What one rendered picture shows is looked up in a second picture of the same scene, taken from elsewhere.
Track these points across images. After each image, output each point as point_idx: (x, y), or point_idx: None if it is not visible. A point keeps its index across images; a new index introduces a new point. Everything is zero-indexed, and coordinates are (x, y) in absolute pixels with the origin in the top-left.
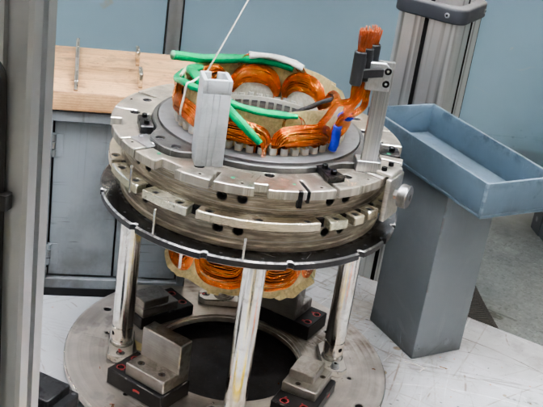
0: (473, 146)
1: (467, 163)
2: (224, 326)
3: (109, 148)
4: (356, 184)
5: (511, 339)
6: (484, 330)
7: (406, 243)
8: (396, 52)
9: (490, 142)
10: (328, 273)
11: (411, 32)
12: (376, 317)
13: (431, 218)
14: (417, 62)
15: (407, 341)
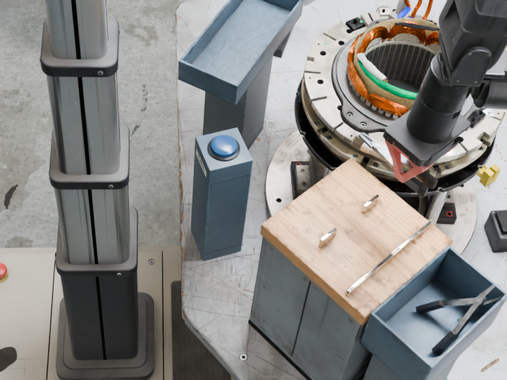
0: (209, 35)
1: (220, 41)
2: None
3: (476, 156)
4: (421, 16)
5: (185, 94)
6: (188, 108)
7: (255, 99)
8: (115, 97)
9: (218, 16)
10: None
11: (115, 73)
12: None
13: (267, 65)
14: (117, 83)
15: (260, 127)
